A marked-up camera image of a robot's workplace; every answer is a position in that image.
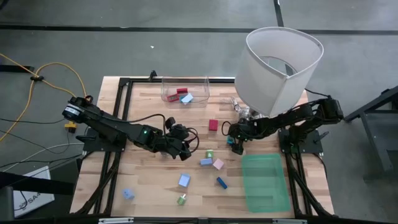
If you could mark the white power adapter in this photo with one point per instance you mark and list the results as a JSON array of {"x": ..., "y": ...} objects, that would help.
[{"x": 187, "y": 98}]

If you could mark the silver edge bracket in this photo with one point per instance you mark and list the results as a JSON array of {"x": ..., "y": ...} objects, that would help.
[
  {"x": 289, "y": 221},
  {"x": 115, "y": 220}
]

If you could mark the teal digital clock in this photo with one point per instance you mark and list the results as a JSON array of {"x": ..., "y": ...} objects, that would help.
[
  {"x": 230, "y": 140},
  {"x": 180, "y": 99}
]

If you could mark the silver table lamp white shade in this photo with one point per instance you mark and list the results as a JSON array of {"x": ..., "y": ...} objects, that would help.
[{"x": 273, "y": 87}]

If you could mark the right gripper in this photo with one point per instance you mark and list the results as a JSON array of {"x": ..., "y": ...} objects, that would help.
[{"x": 241, "y": 133}]

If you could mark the dark blue digital clock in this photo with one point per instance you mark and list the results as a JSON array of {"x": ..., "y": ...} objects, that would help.
[{"x": 222, "y": 183}]

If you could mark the small black clamp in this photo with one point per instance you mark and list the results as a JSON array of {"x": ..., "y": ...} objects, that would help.
[{"x": 152, "y": 74}]

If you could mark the red digital clock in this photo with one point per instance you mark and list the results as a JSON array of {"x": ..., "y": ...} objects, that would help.
[
  {"x": 182, "y": 91},
  {"x": 213, "y": 125},
  {"x": 173, "y": 98}
]

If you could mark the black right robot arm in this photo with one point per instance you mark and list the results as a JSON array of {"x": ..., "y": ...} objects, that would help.
[{"x": 289, "y": 119}]

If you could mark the green white wall charger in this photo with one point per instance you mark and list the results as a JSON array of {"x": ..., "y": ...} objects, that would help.
[{"x": 210, "y": 154}]

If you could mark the pink wall charger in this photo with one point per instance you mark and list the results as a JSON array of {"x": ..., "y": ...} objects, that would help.
[{"x": 218, "y": 164}]

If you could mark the black floor bar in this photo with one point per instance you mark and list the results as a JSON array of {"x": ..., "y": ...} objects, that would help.
[{"x": 15, "y": 68}]

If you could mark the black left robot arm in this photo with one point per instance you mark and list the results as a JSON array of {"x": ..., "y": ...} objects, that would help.
[{"x": 105, "y": 126}]

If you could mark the light blue wall charger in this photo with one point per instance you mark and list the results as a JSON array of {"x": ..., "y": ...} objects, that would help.
[{"x": 128, "y": 194}]

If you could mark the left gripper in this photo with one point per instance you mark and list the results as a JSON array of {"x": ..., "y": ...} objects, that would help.
[{"x": 177, "y": 137}]

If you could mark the light blue cube charger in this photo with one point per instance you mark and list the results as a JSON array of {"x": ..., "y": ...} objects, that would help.
[{"x": 206, "y": 161}]

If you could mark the clear plastic bin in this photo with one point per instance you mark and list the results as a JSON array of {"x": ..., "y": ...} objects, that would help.
[{"x": 199, "y": 87}]

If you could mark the green white plug adapter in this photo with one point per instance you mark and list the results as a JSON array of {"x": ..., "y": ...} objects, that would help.
[{"x": 181, "y": 200}]

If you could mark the black flat beam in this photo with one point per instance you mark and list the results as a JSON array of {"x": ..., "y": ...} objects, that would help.
[{"x": 34, "y": 185}]

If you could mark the white printed box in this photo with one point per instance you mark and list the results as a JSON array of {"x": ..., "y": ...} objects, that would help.
[{"x": 34, "y": 196}]

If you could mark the black metal stand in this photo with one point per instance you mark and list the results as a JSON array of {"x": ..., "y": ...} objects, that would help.
[{"x": 373, "y": 130}]

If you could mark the black metal table frame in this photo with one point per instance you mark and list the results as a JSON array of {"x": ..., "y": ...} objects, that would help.
[{"x": 143, "y": 81}]

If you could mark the translucent teal plastic tray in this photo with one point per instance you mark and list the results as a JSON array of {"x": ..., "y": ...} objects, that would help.
[{"x": 264, "y": 186}]

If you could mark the light blue multi-port charger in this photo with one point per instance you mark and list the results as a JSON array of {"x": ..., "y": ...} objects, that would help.
[{"x": 184, "y": 180}]

